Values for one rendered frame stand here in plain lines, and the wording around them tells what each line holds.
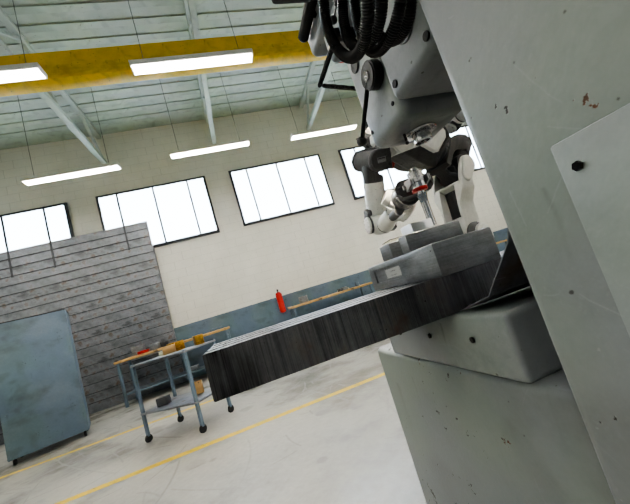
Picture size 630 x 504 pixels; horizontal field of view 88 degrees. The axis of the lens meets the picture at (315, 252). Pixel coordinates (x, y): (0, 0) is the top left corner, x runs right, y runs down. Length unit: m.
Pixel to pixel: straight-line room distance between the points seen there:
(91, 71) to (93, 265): 4.38
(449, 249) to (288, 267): 7.76
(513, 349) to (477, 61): 0.44
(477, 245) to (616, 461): 0.40
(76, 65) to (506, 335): 5.95
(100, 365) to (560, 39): 8.65
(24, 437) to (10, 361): 1.04
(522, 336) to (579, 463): 0.19
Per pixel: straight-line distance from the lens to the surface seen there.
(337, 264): 8.67
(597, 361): 0.48
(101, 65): 6.01
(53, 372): 6.36
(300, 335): 0.62
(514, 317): 0.65
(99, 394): 8.78
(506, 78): 0.46
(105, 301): 8.67
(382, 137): 0.95
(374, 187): 1.47
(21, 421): 6.43
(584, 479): 0.71
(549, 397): 0.67
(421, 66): 0.78
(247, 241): 8.43
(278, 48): 6.15
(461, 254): 0.73
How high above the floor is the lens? 0.98
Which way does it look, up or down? 7 degrees up
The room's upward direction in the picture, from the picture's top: 17 degrees counter-clockwise
